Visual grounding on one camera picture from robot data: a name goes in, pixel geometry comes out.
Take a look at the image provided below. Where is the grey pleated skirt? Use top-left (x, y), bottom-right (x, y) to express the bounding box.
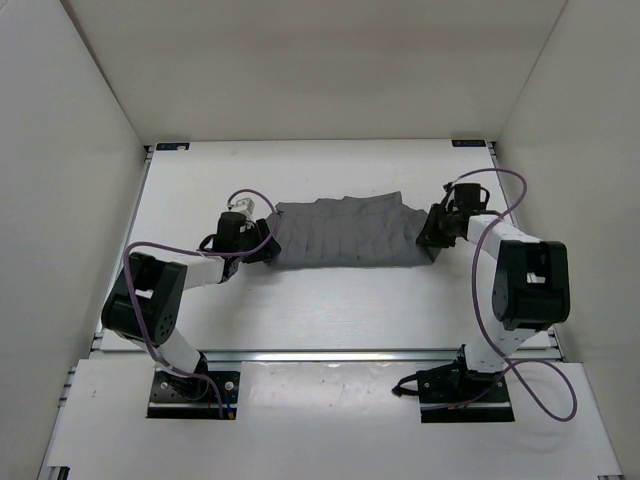
top-left (267, 191), bottom-right (434, 270)

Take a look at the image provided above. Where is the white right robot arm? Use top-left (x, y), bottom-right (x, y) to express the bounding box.
top-left (416, 183), bottom-right (570, 401)

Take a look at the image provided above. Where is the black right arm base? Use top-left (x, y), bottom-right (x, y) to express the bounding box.
top-left (391, 358), bottom-right (515, 424)

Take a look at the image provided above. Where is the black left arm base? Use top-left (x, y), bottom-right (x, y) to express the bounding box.
top-left (146, 368), bottom-right (241, 421)

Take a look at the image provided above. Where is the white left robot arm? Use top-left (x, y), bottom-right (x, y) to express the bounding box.
top-left (101, 210), bottom-right (281, 398)

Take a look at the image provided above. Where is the blue right corner label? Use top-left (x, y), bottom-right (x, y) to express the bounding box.
top-left (451, 139), bottom-right (486, 148)

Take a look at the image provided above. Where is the blue corner label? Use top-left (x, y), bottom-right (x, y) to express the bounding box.
top-left (451, 139), bottom-right (486, 148)
top-left (155, 142), bottom-right (190, 151)

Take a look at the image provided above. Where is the blue left corner label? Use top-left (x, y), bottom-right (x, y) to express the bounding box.
top-left (155, 142), bottom-right (190, 151)

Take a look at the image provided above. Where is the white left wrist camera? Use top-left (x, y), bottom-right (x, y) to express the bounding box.
top-left (227, 197), bottom-right (255, 219)

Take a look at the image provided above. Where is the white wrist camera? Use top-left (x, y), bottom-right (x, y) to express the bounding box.
top-left (443, 182), bottom-right (455, 197)
top-left (227, 197), bottom-right (255, 219)

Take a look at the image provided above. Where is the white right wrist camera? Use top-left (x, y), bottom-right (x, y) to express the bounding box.
top-left (443, 182), bottom-right (455, 197)

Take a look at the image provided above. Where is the aluminium table front rail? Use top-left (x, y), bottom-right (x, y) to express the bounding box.
top-left (90, 344), bottom-right (563, 363)

